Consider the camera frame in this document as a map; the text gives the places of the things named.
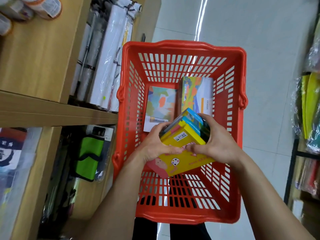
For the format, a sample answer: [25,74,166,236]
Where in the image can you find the person's left hand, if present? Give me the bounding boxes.
[135,121,183,165]

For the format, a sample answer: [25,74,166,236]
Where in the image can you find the person's right hand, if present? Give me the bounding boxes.
[186,113,244,166]

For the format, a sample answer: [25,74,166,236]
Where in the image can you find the yellow cartoon paint box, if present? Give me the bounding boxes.
[146,123,216,179]

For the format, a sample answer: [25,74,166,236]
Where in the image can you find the blue-edged colourful box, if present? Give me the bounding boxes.
[160,108,211,143]

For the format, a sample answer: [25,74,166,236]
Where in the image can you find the person's left forearm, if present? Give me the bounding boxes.
[79,150,150,240]

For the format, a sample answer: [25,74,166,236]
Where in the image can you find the person's right forearm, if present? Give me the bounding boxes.
[231,152,316,240]

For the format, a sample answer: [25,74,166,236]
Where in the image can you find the small colourful painting pad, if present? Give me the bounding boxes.
[143,86,178,133]

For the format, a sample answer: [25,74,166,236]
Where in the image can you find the large colourful sketch pad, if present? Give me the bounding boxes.
[179,76,215,118]

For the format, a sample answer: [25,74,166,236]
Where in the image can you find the person's black trousers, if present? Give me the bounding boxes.
[132,180,212,240]

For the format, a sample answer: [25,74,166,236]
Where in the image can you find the black metal rack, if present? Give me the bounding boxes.
[283,138,320,206]

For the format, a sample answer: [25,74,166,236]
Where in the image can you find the red plastic shopping basket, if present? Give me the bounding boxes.
[112,40,248,225]

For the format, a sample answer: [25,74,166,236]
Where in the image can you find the wide white wrapped paper roll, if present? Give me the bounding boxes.
[88,5,128,108]

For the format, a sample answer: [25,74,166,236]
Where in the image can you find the clear wrapped colourful packets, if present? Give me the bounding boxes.
[295,157,320,199]

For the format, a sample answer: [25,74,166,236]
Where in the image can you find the thin clear wrapped paper roll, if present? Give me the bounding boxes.
[70,11,107,102]

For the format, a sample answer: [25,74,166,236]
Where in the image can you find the tied white paper roll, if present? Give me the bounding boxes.
[108,0,143,113]

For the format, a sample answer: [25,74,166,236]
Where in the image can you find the yellow-green wrapped packets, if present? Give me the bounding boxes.
[301,72,320,141]

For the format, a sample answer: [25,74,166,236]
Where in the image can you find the clear plastic storage bin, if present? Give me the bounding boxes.
[0,127,43,240]

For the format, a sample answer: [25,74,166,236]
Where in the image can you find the wooden shelf unit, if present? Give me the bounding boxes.
[0,0,162,240]

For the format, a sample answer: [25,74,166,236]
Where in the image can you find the dark printed packet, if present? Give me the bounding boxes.
[0,128,27,168]

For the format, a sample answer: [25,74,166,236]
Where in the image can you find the orange-banded white label bottle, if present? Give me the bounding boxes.
[19,0,63,20]

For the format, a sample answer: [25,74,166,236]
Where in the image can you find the small orange-banded bottle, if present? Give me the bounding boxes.
[0,13,13,36]

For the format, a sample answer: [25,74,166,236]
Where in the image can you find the grey white label bottle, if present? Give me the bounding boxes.
[0,0,34,22]

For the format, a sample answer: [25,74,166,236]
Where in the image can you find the green bag with black strap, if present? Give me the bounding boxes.
[74,136,105,182]

